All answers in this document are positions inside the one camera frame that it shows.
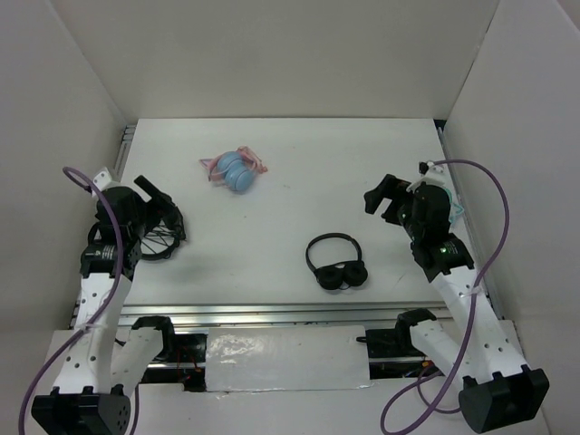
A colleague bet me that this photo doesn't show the blue pink cat-ear headphones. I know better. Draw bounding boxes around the blue pink cat-ear headphones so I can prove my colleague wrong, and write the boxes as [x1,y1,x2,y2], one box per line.
[198,146,268,194]

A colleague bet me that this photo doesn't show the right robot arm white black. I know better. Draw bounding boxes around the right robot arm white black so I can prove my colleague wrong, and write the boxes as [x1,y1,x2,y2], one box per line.
[364,174,549,434]

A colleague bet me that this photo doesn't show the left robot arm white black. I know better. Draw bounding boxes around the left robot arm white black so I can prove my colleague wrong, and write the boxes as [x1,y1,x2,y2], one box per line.
[21,167,184,434]

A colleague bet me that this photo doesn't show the teal cat-ear headphones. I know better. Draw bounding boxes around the teal cat-ear headphones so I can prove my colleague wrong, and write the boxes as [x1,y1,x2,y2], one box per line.
[444,188,465,227]

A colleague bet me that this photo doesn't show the black folded headphones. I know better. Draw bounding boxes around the black folded headphones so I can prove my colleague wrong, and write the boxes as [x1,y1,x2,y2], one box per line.
[304,232,369,291]

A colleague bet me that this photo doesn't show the white foil-taped cover plate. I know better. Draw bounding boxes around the white foil-taped cover plate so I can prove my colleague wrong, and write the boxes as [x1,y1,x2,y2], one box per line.
[205,325,372,392]

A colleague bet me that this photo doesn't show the black headphones with wrapped cable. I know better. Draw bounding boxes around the black headphones with wrapped cable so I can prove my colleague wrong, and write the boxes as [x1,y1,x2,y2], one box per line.
[88,198,188,263]

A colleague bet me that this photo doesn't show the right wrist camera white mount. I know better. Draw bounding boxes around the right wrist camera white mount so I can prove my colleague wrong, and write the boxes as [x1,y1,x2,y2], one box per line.
[406,160,447,192]

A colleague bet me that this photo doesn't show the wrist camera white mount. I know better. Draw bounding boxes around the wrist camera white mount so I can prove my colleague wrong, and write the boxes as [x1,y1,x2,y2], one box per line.
[92,167,120,192]
[406,160,447,192]

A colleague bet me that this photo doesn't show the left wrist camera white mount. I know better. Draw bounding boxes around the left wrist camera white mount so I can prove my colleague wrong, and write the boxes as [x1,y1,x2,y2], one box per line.
[92,167,120,192]

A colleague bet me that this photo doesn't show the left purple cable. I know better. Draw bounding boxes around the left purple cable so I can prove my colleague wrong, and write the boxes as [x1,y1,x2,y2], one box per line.
[18,166,141,435]

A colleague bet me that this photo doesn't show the aluminium rail frame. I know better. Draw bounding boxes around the aluminium rail frame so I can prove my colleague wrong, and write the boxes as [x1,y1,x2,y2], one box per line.
[70,118,505,391]

